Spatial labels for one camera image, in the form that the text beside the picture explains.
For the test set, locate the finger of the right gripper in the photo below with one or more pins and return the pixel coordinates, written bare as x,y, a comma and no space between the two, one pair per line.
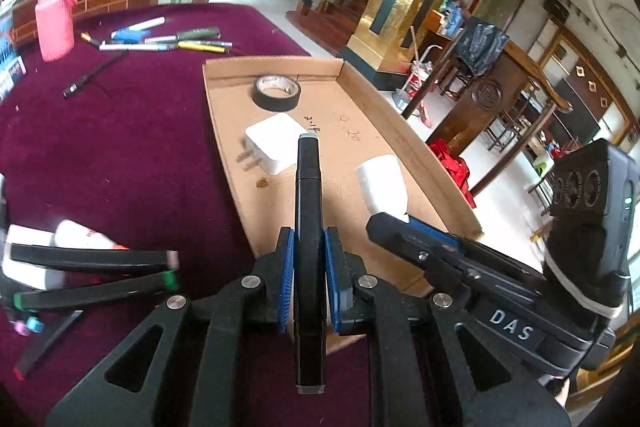
414,241

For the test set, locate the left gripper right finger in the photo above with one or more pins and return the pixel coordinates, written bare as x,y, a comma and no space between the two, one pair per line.
430,365

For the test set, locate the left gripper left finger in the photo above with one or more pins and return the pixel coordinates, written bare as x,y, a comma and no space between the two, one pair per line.
179,367

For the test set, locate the black marker grey cap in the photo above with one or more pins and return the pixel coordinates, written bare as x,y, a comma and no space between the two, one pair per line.
309,277

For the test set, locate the white tube in tray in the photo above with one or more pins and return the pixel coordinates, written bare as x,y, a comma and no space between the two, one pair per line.
383,187

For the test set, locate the black marker green cap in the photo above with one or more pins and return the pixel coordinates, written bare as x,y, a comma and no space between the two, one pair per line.
86,296

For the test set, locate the black marker pink-grey cap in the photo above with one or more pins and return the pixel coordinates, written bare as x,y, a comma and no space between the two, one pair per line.
95,260

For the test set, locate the black marker red cap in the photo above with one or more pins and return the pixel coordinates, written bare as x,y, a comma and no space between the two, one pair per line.
43,342

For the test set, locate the wooden chair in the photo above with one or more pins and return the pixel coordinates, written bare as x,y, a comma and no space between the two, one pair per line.
491,95

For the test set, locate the white charger on table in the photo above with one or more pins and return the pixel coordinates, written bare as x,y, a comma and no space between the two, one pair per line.
20,262

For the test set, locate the white glue bottle orange cap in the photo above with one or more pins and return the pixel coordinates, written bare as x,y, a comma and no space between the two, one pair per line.
70,234

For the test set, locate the white charger in tray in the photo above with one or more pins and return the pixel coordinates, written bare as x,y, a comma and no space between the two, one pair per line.
273,143

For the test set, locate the black tape roll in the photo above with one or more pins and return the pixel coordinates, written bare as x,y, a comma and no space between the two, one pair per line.
276,93

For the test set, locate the cardboard tray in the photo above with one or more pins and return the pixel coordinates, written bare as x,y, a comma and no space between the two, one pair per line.
354,123

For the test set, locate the black pen on table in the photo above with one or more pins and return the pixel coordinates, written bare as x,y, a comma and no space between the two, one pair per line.
80,83

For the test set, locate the yellow pen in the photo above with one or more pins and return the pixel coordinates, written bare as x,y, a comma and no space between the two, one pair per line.
201,47

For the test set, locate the blue white marker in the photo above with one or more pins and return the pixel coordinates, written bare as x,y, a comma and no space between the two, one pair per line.
137,32

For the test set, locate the pink knitted jar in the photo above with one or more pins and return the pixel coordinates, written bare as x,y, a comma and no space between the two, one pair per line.
55,28

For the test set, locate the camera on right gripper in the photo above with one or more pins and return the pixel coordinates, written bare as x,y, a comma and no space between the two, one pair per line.
594,192

